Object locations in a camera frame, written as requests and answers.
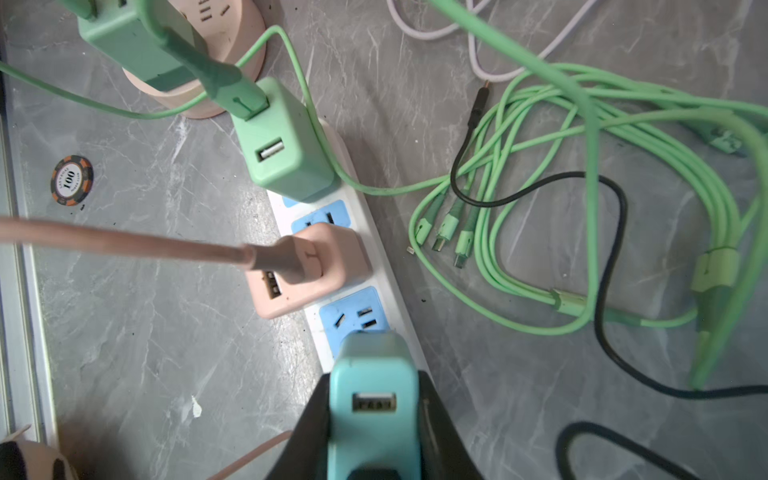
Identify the light green charger adapter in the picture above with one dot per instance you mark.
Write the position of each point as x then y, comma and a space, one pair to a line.
116, 30

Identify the white blue power strip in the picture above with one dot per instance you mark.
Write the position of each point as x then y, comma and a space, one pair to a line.
375, 304

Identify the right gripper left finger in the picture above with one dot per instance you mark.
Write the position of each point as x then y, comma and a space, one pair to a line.
306, 452

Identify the pink charger adapter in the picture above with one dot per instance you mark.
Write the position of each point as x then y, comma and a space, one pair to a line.
305, 267

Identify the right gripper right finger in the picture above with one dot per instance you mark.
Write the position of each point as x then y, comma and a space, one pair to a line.
443, 454

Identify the green charger adapter front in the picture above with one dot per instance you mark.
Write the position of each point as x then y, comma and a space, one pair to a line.
282, 151

